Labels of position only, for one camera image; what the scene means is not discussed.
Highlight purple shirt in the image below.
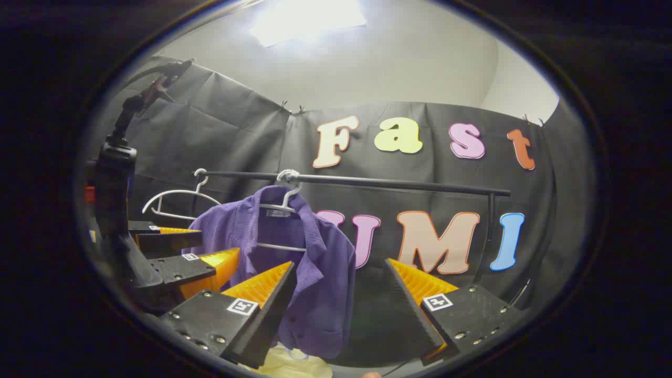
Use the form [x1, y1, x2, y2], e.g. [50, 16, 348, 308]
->
[182, 185, 356, 360]

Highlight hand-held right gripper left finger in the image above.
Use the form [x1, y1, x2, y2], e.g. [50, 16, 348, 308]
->
[159, 261, 297, 370]

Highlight black clothes rack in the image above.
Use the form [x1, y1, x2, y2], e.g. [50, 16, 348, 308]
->
[195, 170, 511, 285]

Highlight yellow laundry hamper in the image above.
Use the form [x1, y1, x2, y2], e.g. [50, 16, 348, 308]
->
[246, 343, 334, 378]

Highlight white hanger with label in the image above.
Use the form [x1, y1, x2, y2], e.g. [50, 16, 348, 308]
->
[256, 169, 308, 253]

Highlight ceiling light panel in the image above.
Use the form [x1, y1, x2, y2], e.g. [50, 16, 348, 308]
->
[249, 0, 368, 48]

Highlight plain white hanger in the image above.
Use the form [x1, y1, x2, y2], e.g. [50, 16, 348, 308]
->
[142, 168, 223, 222]

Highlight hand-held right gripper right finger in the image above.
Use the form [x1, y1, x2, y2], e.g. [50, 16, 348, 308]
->
[383, 258, 523, 366]

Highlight black backdrop cloth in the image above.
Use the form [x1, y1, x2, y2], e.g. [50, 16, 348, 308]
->
[87, 55, 597, 368]

